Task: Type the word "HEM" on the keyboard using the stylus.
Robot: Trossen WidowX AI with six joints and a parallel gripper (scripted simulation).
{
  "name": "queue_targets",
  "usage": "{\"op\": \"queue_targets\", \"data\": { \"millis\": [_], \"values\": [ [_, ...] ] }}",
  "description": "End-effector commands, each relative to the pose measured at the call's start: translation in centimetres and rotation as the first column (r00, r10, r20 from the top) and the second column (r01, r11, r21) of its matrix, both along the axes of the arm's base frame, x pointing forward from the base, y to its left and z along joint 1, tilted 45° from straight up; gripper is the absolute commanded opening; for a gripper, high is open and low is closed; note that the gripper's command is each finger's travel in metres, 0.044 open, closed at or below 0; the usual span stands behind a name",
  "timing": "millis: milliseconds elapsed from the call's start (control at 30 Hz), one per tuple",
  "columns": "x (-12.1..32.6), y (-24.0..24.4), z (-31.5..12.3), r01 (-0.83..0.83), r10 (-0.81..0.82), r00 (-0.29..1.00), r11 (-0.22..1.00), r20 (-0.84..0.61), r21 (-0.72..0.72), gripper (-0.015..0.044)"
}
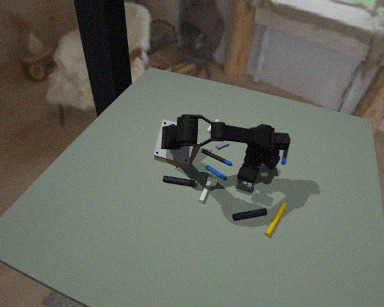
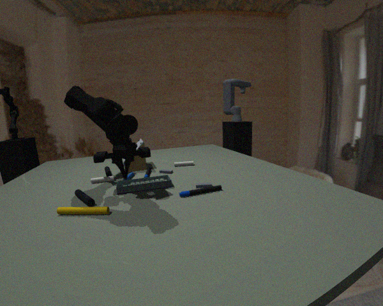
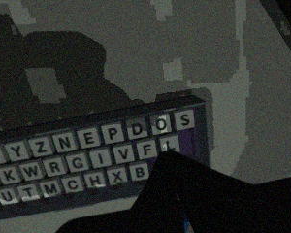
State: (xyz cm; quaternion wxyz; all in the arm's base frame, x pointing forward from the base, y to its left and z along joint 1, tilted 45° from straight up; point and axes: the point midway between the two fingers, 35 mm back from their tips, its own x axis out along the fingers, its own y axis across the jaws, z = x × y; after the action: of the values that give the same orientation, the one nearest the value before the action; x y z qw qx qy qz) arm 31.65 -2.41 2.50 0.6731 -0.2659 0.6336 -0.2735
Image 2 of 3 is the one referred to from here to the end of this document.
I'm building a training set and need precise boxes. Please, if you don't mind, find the yellow cylinder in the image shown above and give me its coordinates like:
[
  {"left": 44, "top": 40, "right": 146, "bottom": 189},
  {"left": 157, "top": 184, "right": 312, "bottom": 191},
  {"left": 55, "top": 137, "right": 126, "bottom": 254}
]
[{"left": 57, "top": 207, "right": 110, "bottom": 215}]

